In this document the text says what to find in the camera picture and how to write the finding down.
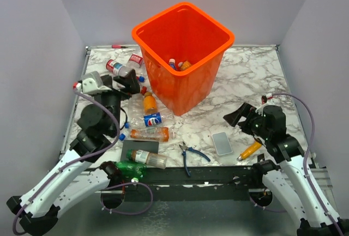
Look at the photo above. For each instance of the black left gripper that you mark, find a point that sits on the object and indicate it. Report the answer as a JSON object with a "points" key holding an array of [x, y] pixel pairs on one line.
{"points": [[130, 80]]}

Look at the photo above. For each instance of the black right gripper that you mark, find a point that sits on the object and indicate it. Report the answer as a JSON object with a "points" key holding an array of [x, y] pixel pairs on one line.
{"points": [[246, 110]]}

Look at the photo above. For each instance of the small orange juice bottle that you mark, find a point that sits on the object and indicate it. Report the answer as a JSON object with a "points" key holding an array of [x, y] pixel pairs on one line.
{"points": [[149, 104]]}

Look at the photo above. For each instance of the brown tea bottle white label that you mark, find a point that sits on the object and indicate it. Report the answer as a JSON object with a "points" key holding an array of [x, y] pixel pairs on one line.
{"points": [[147, 158]]}

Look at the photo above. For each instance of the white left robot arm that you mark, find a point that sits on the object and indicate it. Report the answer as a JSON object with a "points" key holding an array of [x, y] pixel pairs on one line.
{"points": [[38, 210]]}

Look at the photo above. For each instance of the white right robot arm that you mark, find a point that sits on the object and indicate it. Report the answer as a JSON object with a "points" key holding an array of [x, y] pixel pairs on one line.
{"points": [[287, 175]]}

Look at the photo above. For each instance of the orange plastic bin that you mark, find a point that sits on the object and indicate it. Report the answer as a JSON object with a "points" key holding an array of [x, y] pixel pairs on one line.
{"points": [[182, 32]]}

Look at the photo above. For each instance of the red label water bottle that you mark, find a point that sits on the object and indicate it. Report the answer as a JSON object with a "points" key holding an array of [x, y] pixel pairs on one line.
{"points": [[117, 68]]}

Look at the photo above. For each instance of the clear crushed bottle left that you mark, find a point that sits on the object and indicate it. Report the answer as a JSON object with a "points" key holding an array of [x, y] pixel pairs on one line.
{"points": [[135, 107]]}

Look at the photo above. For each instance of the red screwdriver at back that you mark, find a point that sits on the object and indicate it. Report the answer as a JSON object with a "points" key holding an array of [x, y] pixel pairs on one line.
{"points": [[120, 47]]}

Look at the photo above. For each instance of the orange utility knife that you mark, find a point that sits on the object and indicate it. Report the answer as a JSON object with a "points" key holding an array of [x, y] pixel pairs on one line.
{"points": [[249, 151]]}

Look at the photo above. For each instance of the grey metal tin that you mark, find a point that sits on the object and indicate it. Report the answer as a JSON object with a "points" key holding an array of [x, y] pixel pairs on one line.
{"points": [[222, 143]]}

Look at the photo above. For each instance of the pepsi bottle blue label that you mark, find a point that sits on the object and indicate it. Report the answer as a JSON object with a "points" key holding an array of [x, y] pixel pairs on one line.
{"points": [[148, 121]]}

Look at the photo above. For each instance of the orange bottle near tin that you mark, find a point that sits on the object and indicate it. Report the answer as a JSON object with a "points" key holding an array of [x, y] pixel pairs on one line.
{"points": [[184, 65]]}

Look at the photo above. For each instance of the orange label slim bottle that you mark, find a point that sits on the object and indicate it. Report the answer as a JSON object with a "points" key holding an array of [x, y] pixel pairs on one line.
{"points": [[160, 134]]}

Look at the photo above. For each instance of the black foam pad front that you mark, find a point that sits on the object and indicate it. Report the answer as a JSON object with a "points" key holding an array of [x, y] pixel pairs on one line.
{"points": [[150, 146]]}

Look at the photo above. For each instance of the green plastic bottle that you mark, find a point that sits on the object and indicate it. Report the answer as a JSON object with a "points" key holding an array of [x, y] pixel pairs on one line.
{"points": [[131, 169]]}

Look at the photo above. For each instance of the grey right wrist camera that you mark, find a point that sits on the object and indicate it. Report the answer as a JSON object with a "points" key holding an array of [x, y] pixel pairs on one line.
{"points": [[267, 99]]}

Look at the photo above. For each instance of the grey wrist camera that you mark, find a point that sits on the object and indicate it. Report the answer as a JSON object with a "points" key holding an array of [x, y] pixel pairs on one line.
{"points": [[92, 84], [267, 99]]}

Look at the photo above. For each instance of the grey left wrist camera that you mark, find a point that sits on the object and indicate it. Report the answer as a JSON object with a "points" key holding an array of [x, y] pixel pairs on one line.
{"points": [[92, 84]]}

